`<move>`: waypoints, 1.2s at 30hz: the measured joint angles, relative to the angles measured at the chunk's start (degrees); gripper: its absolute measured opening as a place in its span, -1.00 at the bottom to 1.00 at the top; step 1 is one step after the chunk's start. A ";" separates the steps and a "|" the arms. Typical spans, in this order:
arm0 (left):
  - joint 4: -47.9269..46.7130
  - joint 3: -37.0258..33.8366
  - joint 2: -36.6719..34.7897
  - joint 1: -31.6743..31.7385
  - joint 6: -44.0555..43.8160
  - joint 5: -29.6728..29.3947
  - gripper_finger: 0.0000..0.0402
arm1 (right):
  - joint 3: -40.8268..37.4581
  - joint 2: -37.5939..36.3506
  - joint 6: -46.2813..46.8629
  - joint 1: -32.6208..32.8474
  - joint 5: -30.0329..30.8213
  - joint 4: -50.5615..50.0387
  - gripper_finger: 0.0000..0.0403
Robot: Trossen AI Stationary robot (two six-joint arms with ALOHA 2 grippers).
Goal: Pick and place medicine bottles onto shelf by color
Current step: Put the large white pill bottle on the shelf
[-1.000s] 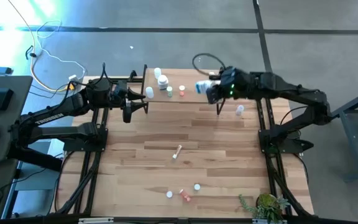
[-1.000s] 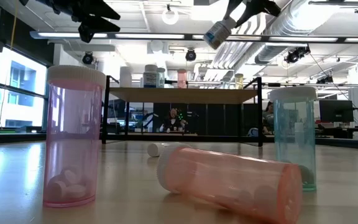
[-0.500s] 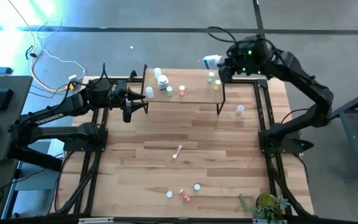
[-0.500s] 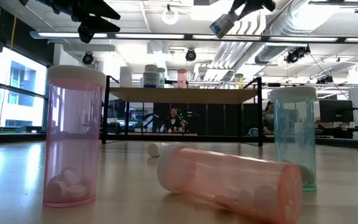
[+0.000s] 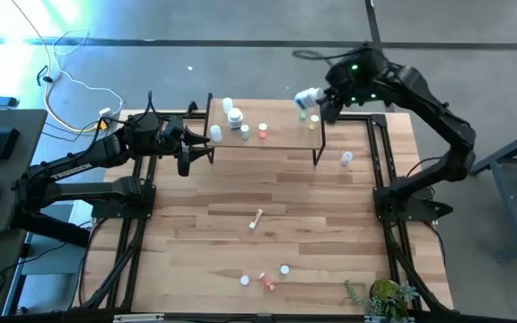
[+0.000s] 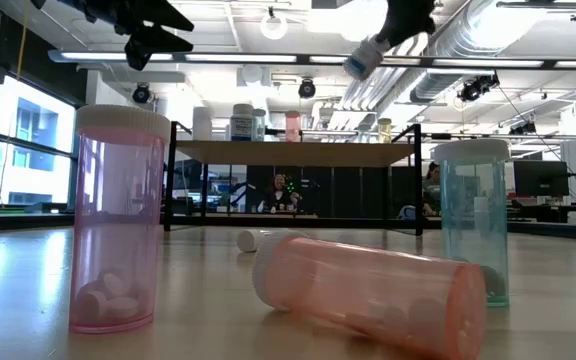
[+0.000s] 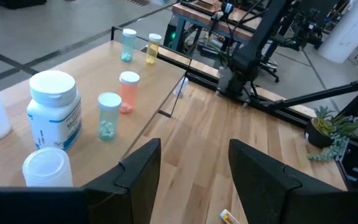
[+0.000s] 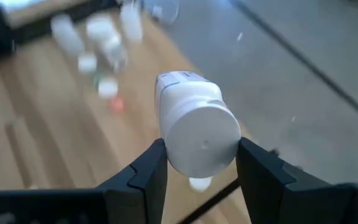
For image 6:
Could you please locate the white round ceiling fixture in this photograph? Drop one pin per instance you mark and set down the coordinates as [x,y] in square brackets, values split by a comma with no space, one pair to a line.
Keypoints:
[274,37]

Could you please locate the wooden shelf black metal legs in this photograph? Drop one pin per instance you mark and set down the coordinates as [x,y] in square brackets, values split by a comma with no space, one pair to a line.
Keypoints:
[293,152]

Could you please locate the yellow translucent pill bottle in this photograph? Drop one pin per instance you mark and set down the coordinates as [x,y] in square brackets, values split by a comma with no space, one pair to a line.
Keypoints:
[385,132]

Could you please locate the large white bottle blue label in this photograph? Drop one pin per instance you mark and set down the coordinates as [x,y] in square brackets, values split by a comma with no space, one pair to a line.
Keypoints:
[242,125]

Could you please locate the silver ventilation duct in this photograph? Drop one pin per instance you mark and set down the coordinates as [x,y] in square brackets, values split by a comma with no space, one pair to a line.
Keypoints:
[468,30]

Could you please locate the black computer monitor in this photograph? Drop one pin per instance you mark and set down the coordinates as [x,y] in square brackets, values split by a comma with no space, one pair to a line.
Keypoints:
[540,178]

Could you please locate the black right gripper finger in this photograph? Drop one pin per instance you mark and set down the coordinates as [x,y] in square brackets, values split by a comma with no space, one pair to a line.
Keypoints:
[410,20]

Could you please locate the orange translucent pill bottle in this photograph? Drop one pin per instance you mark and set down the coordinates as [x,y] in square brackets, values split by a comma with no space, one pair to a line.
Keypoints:
[293,127]
[368,295]

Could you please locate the black aluminium table frame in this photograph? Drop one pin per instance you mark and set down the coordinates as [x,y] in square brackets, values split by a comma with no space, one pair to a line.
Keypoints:
[208,220]

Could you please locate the pink translucent pill bottle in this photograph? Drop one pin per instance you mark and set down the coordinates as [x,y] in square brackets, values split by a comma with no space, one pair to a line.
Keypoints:
[118,225]

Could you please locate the black ceiling spotlight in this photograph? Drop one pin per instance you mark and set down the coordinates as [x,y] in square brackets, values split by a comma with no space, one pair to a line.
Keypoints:
[141,94]
[306,89]
[523,129]
[475,90]

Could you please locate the white Trader Joe's Melatonin bottle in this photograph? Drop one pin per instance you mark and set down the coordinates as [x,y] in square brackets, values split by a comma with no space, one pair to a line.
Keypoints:
[365,60]

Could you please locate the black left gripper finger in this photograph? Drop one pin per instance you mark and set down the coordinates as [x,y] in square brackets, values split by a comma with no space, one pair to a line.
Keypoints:
[153,15]
[153,42]

